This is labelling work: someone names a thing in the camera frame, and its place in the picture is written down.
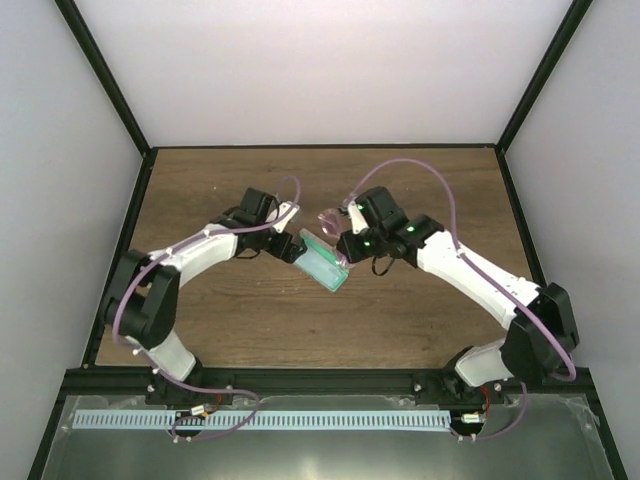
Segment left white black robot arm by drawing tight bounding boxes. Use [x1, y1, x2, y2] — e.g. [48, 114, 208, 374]
[98, 188, 307, 404]

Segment metal front plate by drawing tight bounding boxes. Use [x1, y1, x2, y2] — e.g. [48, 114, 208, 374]
[42, 394, 614, 479]

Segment black mounting rail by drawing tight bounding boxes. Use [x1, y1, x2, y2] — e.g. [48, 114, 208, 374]
[64, 366, 592, 406]

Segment light blue slotted cable duct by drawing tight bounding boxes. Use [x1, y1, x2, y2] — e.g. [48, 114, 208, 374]
[72, 409, 451, 432]

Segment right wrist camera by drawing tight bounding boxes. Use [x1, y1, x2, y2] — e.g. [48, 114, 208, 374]
[347, 202, 369, 235]

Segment purple cable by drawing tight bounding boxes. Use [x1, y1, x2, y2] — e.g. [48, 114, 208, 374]
[351, 158, 578, 443]
[111, 175, 302, 443]

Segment grey green glasses case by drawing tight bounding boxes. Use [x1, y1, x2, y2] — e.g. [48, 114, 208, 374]
[293, 229, 349, 292]

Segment pink sunglasses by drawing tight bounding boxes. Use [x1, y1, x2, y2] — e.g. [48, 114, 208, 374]
[318, 208, 353, 270]

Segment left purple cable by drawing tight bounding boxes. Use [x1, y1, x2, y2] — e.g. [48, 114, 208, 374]
[111, 175, 302, 443]

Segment light blue cleaning cloth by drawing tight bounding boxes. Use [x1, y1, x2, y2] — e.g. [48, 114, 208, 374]
[294, 245, 348, 291]

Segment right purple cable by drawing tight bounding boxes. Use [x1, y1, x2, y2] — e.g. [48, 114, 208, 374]
[351, 158, 578, 443]

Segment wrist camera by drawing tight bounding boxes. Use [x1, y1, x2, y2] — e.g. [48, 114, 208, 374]
[347, 202, 369, 235]
[267, 201, 300, 233]

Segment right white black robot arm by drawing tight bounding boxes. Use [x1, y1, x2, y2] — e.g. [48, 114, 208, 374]
[336, 187, 579, 403]

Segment black enclosure frame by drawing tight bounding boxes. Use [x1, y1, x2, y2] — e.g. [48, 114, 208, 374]
[25, 0, 629, 480]

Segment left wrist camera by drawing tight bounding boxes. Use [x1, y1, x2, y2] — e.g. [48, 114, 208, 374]
[267, 201, 300, 233]

